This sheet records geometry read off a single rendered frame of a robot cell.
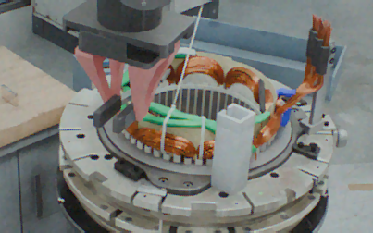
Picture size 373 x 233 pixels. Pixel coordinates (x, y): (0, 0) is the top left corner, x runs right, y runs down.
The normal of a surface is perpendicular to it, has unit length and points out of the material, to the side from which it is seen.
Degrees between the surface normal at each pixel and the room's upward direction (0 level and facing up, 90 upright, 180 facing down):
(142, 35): 1
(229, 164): 90
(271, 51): 90
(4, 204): 90
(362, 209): 0
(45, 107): 0
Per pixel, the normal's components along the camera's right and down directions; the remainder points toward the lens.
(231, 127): -0.61, 0.38
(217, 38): -0.33, 0.47
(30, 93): 0.06, -0.85
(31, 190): 0.70, 0.41
